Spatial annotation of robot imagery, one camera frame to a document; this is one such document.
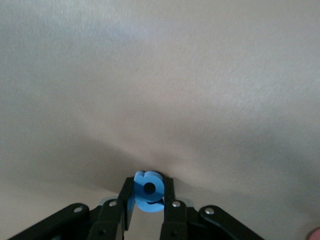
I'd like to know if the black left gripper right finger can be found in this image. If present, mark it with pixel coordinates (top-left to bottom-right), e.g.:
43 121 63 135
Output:
159 177 266 240

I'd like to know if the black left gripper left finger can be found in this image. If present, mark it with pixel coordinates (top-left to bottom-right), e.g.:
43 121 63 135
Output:
7 176 136 240

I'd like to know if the blue foam lowercase a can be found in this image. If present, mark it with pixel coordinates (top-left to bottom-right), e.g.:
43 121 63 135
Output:
133 170 166 213

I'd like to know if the red foam lowercase m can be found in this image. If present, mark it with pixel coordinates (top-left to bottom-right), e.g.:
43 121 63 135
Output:
308 226 320 240

